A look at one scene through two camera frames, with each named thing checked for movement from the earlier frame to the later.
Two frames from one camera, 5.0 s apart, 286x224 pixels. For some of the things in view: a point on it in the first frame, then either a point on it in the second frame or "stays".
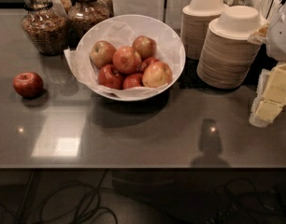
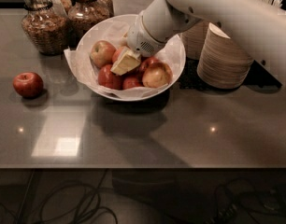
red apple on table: (28, 84) stays
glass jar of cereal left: (45, 21) stays
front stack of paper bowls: (227, 57) stays
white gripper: (282, 36) → (139, 38)
